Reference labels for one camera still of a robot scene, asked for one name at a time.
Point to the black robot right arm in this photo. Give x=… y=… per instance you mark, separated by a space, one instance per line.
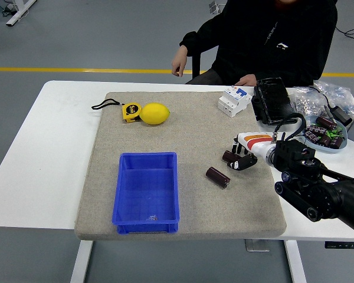
x=327 y=194

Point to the white desk frame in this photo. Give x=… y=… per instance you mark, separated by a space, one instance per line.
x=19 y=11

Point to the white circuit breaker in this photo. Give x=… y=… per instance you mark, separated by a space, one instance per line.
x=234 y=101

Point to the light blue bowl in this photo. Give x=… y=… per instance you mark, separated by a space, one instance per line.
x=343 y=144

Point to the person's right hand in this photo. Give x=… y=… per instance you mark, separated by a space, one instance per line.
x=179 y=63

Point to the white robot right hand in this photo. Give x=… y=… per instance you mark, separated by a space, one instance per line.
x=255 y=147

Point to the grey-brown mat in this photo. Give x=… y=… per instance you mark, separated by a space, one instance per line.
x=194 y=132

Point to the green plastic connectors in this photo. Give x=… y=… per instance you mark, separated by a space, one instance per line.
x=334 y=132

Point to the person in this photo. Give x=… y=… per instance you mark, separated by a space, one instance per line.
x=268 y=44

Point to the clear bag of blue parts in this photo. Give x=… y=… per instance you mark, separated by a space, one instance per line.
x=340 y=95

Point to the clear bag of washers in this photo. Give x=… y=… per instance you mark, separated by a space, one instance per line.
x=305 y=100

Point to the yellow lemon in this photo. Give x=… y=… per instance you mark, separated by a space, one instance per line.
x=154 y=113

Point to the dark maroon cylindrical battery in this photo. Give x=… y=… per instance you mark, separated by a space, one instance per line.
x=227 y=155
x=336 y=142
x=312 y=136
x=316 y=129
x=327 y=122
x=324 y=141
x=217 y=177

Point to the black table control panel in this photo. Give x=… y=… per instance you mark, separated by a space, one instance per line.
x=345 y=245

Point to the black wrapped case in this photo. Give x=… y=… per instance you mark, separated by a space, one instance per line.
x=272 y=100

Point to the black chair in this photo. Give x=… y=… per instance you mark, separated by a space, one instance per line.
x=196 y=66

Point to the white table leg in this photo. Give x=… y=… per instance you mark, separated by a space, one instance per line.
x=296 y=262
x=81 y=262

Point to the grey metal table bracket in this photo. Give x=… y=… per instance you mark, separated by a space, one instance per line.
x=256 y=245

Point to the person's left hand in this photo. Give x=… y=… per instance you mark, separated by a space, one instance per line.
x=248 y=81

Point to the yellow tape measure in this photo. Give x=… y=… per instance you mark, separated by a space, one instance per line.
x=131 y=112

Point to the black power adapter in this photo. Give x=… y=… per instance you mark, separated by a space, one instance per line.
x=343 y=115

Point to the blue plastic box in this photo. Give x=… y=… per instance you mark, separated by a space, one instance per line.
x=147 y=188

